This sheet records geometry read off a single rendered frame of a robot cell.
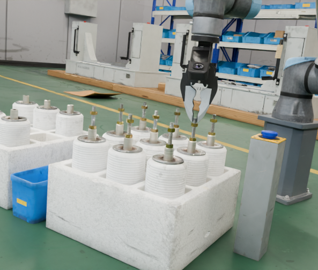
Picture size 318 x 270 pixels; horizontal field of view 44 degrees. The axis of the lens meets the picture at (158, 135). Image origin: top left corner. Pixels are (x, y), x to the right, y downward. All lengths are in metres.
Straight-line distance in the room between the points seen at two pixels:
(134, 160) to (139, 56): 3.61
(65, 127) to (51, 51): 6.57
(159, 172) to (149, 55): 3.75
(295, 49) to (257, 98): 0.48
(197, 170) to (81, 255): 0.35
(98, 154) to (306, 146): 0.82
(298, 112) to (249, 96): 1.89
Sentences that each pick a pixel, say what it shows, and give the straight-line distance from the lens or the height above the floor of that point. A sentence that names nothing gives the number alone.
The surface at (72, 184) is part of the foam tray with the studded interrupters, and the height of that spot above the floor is 0.15.
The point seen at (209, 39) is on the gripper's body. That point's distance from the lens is 0.97.
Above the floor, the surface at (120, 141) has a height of 0.24.
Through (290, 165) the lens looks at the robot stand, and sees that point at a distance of 1.50.
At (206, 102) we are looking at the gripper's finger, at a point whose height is 0.38.
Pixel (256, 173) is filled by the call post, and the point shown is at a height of 0.22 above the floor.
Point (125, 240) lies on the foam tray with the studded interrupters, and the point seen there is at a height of 0.06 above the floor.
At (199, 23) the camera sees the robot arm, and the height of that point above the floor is 0.57.
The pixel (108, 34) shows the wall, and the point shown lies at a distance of 8.57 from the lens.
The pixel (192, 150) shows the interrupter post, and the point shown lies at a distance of 1.00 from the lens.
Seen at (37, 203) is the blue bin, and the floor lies 0.06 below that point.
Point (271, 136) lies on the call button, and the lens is 0.99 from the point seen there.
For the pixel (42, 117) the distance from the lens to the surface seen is 1.47.
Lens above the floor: 0.49
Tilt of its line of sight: 12 degrees down
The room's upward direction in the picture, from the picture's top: 6 degrees clockwise
